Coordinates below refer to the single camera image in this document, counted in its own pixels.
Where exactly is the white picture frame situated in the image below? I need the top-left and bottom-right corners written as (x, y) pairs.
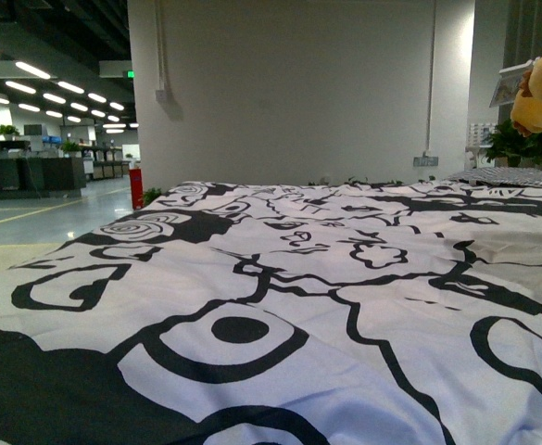
top-left (489, 57), bottom-right (539, 108)

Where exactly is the red fire extinguisher box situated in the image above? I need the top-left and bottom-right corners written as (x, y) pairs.
top-left (129, 168), bottom-right (144, 210)

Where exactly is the striped grey pillow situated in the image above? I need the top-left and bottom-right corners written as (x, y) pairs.
top-left (447, 167), bottom-right (542, 188)

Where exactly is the wall power outlet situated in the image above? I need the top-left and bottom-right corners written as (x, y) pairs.
top-left (413, 156), bottom-right (439, 167)

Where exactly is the dark office counter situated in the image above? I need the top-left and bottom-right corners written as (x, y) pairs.
top-left (0, 141), bottom-right (86, 199)

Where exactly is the green potted plant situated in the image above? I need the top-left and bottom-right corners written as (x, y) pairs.
top-left (485, 119), bottom-right (542, 167)

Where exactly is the black and white bedspread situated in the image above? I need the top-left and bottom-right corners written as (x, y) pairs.
top-left (0, 181), bottom-right (542, 444)

